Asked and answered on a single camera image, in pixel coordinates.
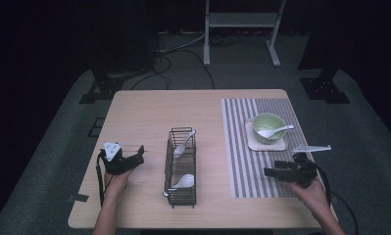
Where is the black wire basket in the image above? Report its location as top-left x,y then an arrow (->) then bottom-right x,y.
165,126 -> 200,210

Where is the black floor cable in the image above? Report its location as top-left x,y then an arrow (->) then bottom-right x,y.
129,48 -> 217,91

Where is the striped grey placemat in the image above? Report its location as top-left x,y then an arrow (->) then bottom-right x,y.
220,97 -> 325,200

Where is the green bowl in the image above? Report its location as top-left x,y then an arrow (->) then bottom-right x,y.
252,112 -> 288,146

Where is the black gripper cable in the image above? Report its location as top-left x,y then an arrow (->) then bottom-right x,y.
315,164 -> 361,235
95,150 -> 109,208

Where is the grey tape strip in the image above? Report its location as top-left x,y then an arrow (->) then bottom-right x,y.
67,193 -> 90,204

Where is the black stand base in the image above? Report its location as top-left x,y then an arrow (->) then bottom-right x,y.
298,67 -> 351,105
77,67 -> 126,105

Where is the grey floor cable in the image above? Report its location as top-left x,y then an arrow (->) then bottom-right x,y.
156,29 -> 208,55

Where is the person's right hand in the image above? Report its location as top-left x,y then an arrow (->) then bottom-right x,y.
286,177 -> 330,213

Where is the white metal stand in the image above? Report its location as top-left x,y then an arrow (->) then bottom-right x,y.
202,0 -> 287,69

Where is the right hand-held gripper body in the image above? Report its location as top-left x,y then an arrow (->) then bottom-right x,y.
281,144 -> 332,190

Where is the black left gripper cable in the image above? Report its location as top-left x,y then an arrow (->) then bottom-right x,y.
95,150 -> 109,208

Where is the white square coaster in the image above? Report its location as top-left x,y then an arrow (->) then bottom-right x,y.
244,118 -> 289,153

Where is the person's left hand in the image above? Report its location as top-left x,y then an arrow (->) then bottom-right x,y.
103,167 -> 134,198

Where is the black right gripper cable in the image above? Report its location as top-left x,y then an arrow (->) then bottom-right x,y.
315,164 -> 361,235

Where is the white ceramic spoon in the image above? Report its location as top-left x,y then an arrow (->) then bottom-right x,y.
162,173 -> 196,199
172,128 -> 198,159
257,124 -> 296,139

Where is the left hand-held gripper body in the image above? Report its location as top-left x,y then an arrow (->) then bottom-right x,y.
97,140 -> 137,175

